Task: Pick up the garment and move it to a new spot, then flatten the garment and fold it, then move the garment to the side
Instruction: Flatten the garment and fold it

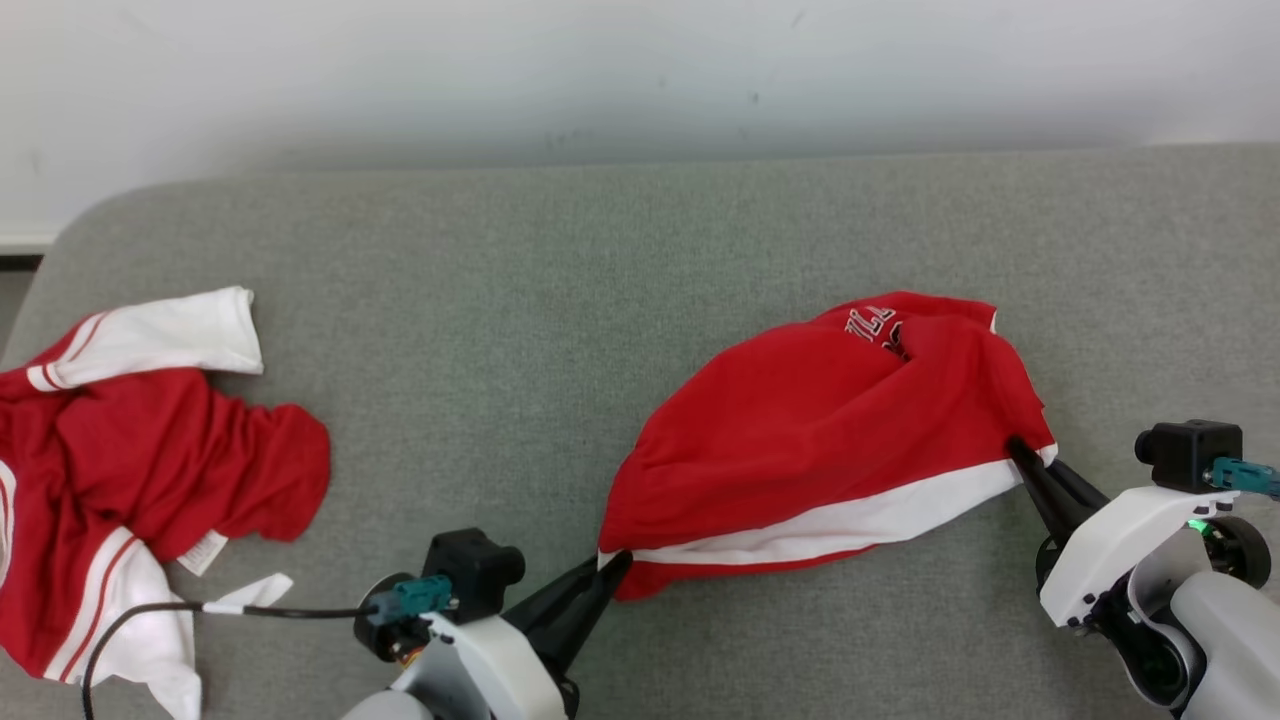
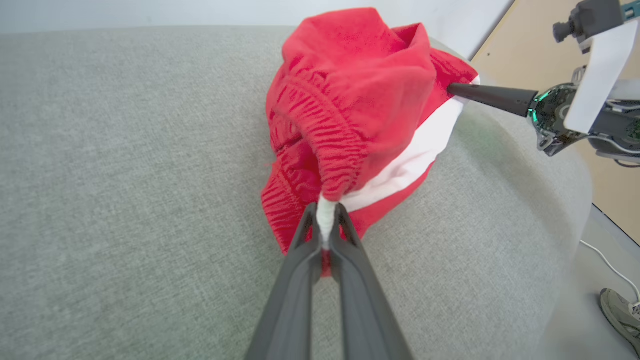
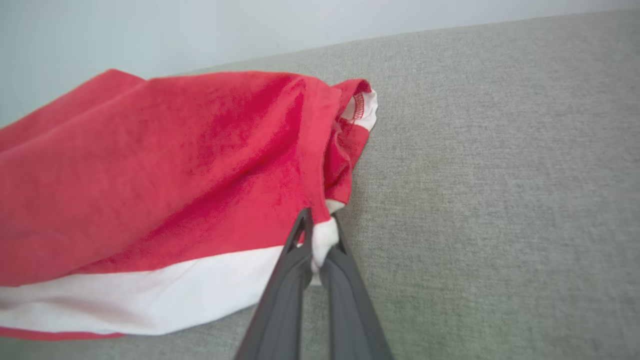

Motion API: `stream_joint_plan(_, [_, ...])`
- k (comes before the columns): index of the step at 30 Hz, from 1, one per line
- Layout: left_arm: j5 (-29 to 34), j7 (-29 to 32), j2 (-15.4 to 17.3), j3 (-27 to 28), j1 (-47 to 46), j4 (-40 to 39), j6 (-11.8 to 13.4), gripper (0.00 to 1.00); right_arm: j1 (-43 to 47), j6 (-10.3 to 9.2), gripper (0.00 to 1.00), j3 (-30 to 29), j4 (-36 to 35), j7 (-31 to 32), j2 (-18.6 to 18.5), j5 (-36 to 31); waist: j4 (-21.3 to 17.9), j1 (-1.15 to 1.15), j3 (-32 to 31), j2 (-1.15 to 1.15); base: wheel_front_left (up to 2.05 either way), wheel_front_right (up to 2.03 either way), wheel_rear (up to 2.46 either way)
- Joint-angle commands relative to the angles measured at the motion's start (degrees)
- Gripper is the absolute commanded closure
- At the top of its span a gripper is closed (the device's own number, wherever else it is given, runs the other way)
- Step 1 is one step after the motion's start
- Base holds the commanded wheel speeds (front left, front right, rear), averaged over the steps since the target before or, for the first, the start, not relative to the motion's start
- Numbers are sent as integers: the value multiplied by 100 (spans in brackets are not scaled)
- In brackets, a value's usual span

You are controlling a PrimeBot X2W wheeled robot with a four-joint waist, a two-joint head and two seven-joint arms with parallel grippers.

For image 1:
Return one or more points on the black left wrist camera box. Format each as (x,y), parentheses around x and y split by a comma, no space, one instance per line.
(470,565)

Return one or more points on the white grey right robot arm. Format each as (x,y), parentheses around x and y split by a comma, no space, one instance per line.
(1230,640)

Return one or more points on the red jersey with white sleeves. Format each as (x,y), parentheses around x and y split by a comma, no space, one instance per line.
(150,450)

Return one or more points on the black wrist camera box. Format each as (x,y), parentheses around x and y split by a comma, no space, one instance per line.
(1190,455)
(470,565)

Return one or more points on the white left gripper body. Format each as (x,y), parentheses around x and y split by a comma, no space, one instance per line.
(480,675)

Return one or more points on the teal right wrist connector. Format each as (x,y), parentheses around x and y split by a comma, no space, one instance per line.
(1240,475)

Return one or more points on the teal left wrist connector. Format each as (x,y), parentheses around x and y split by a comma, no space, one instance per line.
(415,597)

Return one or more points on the red shorts with white stripe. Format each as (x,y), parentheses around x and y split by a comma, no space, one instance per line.
(800,440)

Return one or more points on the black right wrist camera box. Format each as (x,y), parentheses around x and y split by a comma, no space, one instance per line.
(1190,455)

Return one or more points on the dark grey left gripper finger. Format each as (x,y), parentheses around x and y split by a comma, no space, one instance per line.
(580,630)
(570,595)

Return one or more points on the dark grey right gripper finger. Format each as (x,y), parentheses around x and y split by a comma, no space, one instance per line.
(1045,495)
(1080,490)

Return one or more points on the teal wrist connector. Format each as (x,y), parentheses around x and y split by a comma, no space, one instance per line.
(1240,475)
(415,597)

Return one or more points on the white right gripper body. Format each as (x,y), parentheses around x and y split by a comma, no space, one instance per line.
(1120,540)

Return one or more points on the wall skirting board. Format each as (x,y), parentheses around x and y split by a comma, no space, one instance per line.
(20,245)

